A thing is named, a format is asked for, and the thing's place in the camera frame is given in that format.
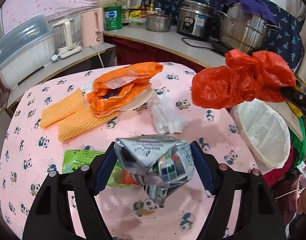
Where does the red plastic bag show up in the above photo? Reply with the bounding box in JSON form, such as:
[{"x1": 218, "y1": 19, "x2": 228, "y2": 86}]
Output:
[{"x1": 191, "y1": 49, "x2": 296, "y2": 110}]

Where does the brown sauce bottle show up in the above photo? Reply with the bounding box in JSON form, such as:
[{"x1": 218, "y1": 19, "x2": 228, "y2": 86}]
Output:
[{"x1": 140, "y1": 0, "x2": 147, "y2": 23}]

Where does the pink panda tablecloth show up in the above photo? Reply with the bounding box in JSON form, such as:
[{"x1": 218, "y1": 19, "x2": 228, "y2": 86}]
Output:
[{"x1": 0, "y1": 62, "x2": 256, "y2": 240}]

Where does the curved grey counter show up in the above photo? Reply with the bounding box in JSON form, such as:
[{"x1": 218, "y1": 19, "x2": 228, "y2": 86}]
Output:
[{"x1": 103, "y1": 25, "x2": 228, "y2": 68}]

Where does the wooden side shelf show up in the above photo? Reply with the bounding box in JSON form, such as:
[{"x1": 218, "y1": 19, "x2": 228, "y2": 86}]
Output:
[{"x1": 7, "y1": 41, "x2": 117, "y2": 110}]

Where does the pink electric kettle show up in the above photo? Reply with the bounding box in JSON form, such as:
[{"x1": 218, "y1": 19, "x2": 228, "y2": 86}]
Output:
[{"x1": 80, "y1": 7, "x2": 105, "y2": 47}]

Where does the green tin can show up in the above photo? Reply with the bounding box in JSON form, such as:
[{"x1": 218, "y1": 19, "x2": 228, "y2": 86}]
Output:
[{"x1": 104, "y1": 5, "x2": 123, "y2": 31}]

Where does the purple cloth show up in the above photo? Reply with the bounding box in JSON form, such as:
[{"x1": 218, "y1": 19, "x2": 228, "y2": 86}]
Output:
[{"x1": 215, "y1": 0, "x2": 277, "y2": 24}]

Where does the white kettle cable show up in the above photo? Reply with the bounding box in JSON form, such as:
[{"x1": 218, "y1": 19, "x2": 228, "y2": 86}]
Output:
[{"x1": 95, "y1": 45, "x2": 105, "y2": 68}]

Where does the white covered dish rack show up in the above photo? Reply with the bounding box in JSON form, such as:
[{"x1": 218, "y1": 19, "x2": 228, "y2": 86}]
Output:
[{"x1": 0, "y1": 15, "x2": 56, "y2": 90}]

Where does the white paper plate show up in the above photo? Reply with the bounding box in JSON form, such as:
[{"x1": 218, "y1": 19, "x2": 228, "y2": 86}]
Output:
[{"x1": 118, "y1": 87, "x2": 153, "y2": 112}]

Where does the crushed silver drink carton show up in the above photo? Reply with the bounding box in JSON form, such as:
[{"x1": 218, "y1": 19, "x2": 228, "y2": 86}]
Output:
[{"x1": 114, "y1": 134, "x2": 195, "y2": 208}]

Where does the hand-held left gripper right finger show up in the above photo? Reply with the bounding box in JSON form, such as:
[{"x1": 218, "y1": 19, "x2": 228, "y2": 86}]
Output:
[{"x1": 190, "y1": 141, "x2": 286, "y2": 240}]

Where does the white lined trash bin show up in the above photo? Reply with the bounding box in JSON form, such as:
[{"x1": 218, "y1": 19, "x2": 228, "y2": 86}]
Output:
[{"x1": 229, "y1": 99, "x2": 291, "y2": 169}]

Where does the dark sauce jar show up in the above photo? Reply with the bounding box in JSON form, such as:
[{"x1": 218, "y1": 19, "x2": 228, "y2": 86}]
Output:
[{"x1": 122, "y1": 6, "x2": 130, "y2": 26}]

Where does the orange foam fruit net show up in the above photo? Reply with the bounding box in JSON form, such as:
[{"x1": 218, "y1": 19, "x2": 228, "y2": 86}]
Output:
[
  {"x1": 57, "y1": 105, "x2": 120, "y2": 142},
  {"x1": 40, "y1": 88, "x2": 87, "y2": 129}
]

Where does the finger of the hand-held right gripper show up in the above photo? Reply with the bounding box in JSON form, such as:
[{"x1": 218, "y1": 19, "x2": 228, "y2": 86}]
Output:
[
  {"x1": 280, "y1": 86, "x2": 306, "y2": 101},
  {"x1": 287, "y1": 98, "x2": 306, "y2": 115}
]

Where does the small steel pot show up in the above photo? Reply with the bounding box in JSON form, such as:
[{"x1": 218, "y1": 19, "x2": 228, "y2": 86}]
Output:
[{"x1": 145, "y1": 9, "x2": 173, "y2": 32}]

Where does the large steel steamer pot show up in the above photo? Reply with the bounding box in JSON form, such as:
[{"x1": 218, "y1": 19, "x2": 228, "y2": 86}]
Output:
[{"x1": 214, "y1": 10, "x2": 280, "y2": 54}]

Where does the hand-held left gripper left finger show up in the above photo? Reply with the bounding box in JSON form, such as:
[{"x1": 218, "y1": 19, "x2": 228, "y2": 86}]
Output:
[{"x1": 22, "y1": 142, "x2": 118, "y2": 240}]

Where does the yellow lid jar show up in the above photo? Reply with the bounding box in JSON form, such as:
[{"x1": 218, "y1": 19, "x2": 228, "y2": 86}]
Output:
[{"x1": 129, "y1": 6, "x2": 141, "y2": 20}]

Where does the orange plastic bag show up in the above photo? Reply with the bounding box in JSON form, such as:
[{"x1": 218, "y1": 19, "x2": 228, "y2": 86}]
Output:
[{"x1": 86, "y1": 62, "x2": 164, "y2": 117}]

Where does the silver rice cooker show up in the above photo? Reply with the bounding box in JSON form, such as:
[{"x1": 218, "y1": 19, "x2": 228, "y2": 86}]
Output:
[{"x1": 177, "y1": 0, "x2": 215, "y2": 40}]

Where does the beige board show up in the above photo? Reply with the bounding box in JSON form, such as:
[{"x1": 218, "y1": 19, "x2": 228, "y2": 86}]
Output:
[{"x1": 268, "y1": 100, "x2": 304, "y2": 141}]

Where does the green plastic bag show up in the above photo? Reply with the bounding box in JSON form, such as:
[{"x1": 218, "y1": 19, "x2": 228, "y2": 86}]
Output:
[{"x1": 292, "y1": 119, "x2": 306, "y2": 167}]

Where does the black power cable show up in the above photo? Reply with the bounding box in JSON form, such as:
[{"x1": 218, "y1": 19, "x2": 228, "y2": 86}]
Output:
[{"x1": 181, "y1": 37, "x2": 218, "y2": 43}]

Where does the crumpled clear plastic wrap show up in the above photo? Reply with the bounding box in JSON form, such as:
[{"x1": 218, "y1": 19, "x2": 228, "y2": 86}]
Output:
[{"x1": 80, "y1": 82, "x2": 94, "y2": 98}]

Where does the green snack packet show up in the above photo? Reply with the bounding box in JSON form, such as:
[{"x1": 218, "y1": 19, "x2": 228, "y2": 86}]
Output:
[{"x1": 62, "y1": 149, "x2": 141, "y2": 187}]

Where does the crumpled white tissue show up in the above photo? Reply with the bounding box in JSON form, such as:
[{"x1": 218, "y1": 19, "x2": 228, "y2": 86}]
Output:
[{"x1": 151, "y1": 89, "x2": 189, "y2": 133}]

